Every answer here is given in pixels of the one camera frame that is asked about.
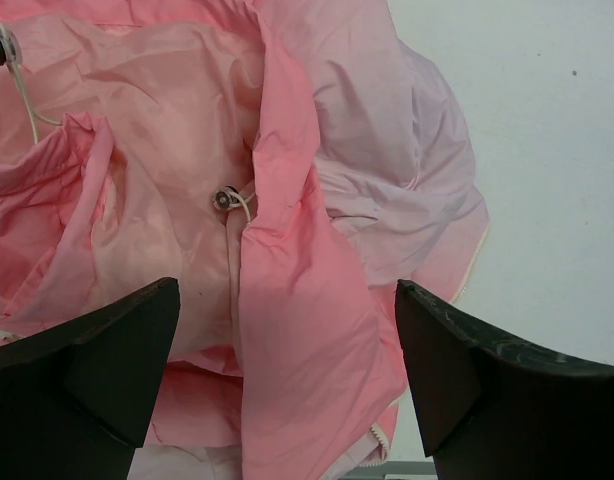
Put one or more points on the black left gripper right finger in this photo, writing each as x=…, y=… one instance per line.
x=492, y=405

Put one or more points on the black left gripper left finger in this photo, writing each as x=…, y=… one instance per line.
x=76, y=400

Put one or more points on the pink hooded zip jacket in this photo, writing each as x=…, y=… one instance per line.
x=286, y=162

